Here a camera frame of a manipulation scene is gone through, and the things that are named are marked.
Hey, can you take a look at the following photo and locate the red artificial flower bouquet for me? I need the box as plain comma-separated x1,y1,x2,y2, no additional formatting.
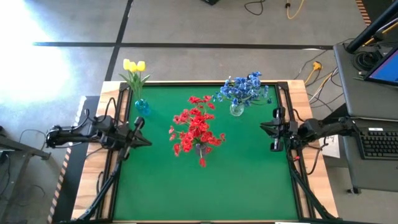
112,84,300,222

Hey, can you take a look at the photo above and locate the yellow plug cable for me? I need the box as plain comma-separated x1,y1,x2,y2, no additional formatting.
303,60,324,85

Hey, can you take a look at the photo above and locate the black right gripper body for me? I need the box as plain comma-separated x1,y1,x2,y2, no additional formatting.
269,106,300,152

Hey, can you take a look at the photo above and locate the black mat striped edge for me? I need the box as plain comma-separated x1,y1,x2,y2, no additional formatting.
46,95,101,224

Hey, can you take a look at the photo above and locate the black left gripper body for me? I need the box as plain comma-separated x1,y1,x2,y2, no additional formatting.
116,116,146,162

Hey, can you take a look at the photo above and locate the grey desk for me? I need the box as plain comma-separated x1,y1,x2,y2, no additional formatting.
333,42,398,192

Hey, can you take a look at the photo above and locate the light wooden table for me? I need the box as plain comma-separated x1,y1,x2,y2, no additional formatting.
70,79,340,222

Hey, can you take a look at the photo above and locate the white paper sheet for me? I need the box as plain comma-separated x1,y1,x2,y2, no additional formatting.
319,134,342,159

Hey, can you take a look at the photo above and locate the coiled black cable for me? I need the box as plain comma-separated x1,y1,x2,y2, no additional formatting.
353,50,382,72

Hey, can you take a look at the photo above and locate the black keyboard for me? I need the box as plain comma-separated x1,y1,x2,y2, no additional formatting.
353,126,398,161

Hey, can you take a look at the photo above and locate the black slanted pole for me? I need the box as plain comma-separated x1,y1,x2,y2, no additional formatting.
345,0,398,54

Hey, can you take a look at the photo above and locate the laptop with blue screen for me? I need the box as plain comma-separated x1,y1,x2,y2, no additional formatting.
364,45,398,87

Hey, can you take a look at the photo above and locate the black rig strut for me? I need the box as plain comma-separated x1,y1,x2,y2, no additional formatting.
76,161,124,222
287,146,338,221

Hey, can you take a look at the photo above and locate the clear glass vase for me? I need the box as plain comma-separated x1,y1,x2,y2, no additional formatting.
229,101,246,118

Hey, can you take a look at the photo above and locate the black metal stand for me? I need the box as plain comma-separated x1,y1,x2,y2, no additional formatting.
0,124,52,224

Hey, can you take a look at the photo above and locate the teal glass vase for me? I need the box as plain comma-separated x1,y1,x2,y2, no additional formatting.
134,98,152,117

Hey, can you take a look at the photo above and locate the black table edge frame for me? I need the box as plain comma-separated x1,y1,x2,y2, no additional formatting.
110,80,302,223

